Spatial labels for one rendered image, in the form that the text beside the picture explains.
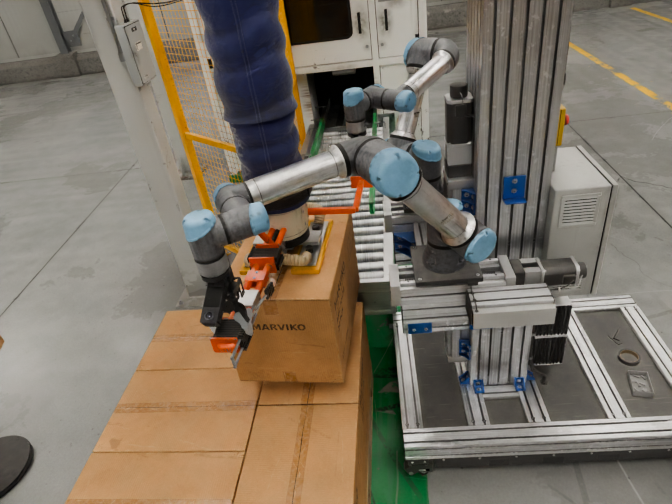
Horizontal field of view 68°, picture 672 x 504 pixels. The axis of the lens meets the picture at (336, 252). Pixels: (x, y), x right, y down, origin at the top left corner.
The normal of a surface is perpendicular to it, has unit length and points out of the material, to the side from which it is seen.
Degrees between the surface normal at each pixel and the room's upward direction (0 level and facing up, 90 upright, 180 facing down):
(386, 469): 0
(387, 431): 0
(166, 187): 90
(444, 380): 0
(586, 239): 90
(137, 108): 90
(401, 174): 84
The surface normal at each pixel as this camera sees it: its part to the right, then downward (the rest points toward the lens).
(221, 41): -0.47, 0.25
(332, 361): -0.14, 0.57
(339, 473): -0.13, -0.82
